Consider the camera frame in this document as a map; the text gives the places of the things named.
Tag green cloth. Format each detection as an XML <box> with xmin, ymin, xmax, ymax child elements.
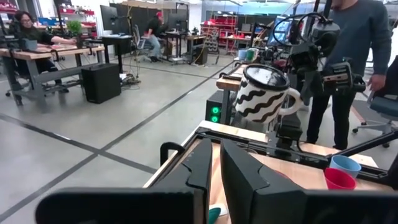
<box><xmin>207</xmin><ymin>207</ymin><xmax>222</xmax><ymax>224</ymax></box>

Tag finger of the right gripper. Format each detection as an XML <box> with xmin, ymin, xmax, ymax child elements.
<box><xmin>300</xmin><ymin>70</ymin><xmax>323</xmax><ymax>102</ymax></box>

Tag black computer green lights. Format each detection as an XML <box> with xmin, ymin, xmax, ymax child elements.
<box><xmin>205</xmin><ymin>90</ymin><xmax>233</xmax><ymax>124</ymax></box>

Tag blue screen monitor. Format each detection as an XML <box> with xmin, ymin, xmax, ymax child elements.
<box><xmin>267</xmin><ymin>15</ymin><xmax>295</xmax><ymax>46</ymax></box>

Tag wooden background table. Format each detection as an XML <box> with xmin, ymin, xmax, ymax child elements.
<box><xmin>216</xmin><ymin>63</ymin><xmax>249</xmax><ymax>93</ymax></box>

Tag office chair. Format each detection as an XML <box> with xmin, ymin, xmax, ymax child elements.
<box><xmin>352</xmin><ymin>55</ymin><xmax>398</xmax><ymax>149</ymax></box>

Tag black speaker box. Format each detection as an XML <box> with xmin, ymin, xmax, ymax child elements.
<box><xmin>81</xmin><ymin>63</ymin><xmax>122</xmax><ymax>105</ymax></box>

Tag wooden desk grey legs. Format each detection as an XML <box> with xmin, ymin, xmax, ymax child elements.
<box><xmin>0</xmin><ymin>45</ymin><xmax>106</xmax><ymax>106</ymax></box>

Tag green background cup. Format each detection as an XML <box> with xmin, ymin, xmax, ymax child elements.
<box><xmin>246</xmin><ymin>48</ymin><xmax>259</xmax><ymax>62</ymax></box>

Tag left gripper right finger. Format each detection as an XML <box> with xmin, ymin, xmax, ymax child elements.
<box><xmin>220</xmin><ymin>138</ymin><xmax>398</xmax><ymax>224</ymax></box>

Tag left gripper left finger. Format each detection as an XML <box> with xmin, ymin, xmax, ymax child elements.
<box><xmin>34</xmin><ymin>138</ymin><xmax>214</xmax><ymax>224</ymax></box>

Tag red mug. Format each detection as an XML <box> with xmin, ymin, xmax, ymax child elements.
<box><xmin>323</xmin><ymin>167</ymin><xmax>358</xmax><ymax>191</ymax></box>

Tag small blue cup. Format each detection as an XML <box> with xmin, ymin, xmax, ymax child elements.
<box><xmin>329</xmin><ymin>154</ymin><xmax>363</xmax><ymax>179</ymax></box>

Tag dark monitor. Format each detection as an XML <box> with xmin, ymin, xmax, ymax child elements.
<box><xmin>99</xmin><ymin>4</ymin><xmax>121</xmax><ymax>32</ymax></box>

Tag black white wavy mug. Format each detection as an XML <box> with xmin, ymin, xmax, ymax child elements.
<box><xmin>234</xmin><ymin>63</ymin><xmax>304</xmax><ymax>124</ymax></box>

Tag person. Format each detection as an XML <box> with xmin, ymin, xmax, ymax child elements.
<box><xmin>7</xmin><ymin>11</ymin><xmax>77</xmax><ymax>94</ymax></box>
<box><xmin>143</xmin><ymin>11</ymin><xmax>170</xmax><ymax>62</ymax></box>
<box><xmin>306</xmin><ymin>0</ymin><xmax>392</xmax><ymax>151</ymax></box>

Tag red shelving rack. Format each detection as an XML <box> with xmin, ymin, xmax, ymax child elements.
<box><xmin>200</xmin><ymin>14</ymin><xmax>237</xmax><ymax>55</ymax></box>

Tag person's hand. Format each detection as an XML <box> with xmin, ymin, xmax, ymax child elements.
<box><xmin>366</xmin><ymin>73</ymin><xmax>387</xmax><ymax>93</ymax></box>

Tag green potted plant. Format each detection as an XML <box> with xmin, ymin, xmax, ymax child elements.
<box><xmin>66</xmin><ymin>20</ymin><xmax>84</xmax><ymax>49</ymax></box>

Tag black aluminium table frame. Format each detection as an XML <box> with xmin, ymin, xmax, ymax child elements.
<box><xmin>142</xmin><ymin>126</ymin><xmax>398</xmax><ymax>190</ymax></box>

